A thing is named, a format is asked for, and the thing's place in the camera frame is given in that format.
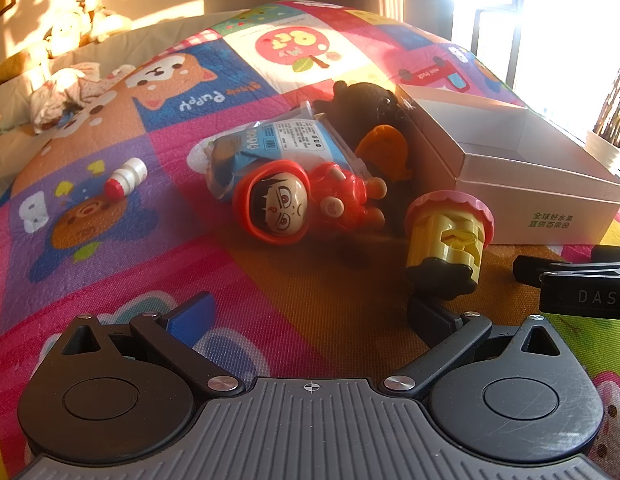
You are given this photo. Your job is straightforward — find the crumpled white patterned cloth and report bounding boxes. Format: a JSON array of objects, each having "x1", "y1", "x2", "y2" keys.
[{"x1": 30, "y1": 62, "x2": 135, "y2": 133}]

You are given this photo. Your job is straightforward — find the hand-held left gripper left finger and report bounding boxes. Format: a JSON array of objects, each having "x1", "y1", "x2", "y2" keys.
[{"x1": 60, "y1": 291, "x2": 245, "y2": 398}]

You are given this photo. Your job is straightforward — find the yellow pillow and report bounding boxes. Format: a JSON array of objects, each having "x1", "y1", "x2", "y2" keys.
[{"x1": 0, "y1": 52, "x2": 45, "y2": 91}]

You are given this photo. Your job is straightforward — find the dry twig plant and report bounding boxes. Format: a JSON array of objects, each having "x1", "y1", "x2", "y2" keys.
[{"x1": 592, "y1": 67, "x2": 620, "y2": 148}]

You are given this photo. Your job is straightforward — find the white cardboard box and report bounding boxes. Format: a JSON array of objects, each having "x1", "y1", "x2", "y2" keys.
[{"x1": 395, "y1": 84, "x2": 620, "y2": 246}]

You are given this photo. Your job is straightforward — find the colourful cartoon play mat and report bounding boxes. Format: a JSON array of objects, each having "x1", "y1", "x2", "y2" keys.
[{"x1": 0, "y1": 0, "x2": 620, "y2": 480}]

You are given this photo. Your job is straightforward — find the red doll toy black hair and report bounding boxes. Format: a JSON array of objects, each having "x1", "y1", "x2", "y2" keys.
[{"x1": 232, "y1": 161, "x2": 388, "y2": 238}]

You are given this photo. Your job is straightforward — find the beige sofa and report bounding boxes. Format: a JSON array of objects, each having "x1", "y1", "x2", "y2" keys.
[{"x1": 0, "y1": 15, "x2": 225, "y2": 186}]

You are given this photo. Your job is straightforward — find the black plush toy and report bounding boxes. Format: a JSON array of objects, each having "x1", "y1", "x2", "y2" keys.
[{"x1": 312, "y1": 80, "x2": 415, "y2": 186}]

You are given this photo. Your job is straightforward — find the white plant pot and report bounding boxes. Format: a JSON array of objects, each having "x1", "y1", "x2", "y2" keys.
[{"x1": 584, "y1": 130, "x2": 620, "y2": 171}]

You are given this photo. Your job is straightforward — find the beige bear plush toy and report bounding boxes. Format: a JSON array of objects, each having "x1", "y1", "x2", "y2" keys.
[{"x1": 80, "y1": 0, "x2": 133, "y2": 41}]

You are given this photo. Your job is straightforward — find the white and yellow plush toy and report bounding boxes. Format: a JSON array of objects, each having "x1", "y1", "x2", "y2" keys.
[{"x1": 42, "y1": 10, "x2": 93, "y2": 58}]

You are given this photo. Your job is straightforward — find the blue snack packet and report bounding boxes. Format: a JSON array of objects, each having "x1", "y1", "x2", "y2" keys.
[{"x1": 187, "y1": 102, "x2": 371, "y2": 201}]

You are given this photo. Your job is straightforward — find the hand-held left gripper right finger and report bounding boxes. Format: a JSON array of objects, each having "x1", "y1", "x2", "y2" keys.
[{"x1": 380, "y1": 296, "x2": 566, "y2": 401}]

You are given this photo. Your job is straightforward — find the small white bottle red cap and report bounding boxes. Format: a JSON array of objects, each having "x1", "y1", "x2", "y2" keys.
[{"x1": 104, "y1": 157, "x2": 148, "y2": 199}]

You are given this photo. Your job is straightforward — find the large window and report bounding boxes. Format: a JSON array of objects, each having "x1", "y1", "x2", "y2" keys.
[{"x1": 455, "y1": 0, "x2": 620, "y2": 136}]

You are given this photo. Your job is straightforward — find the yellow toy with pink cap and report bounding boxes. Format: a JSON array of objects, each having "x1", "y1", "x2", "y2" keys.
[{"x1": 404, "y1": 190, "x2": 496, "y2": 302}]

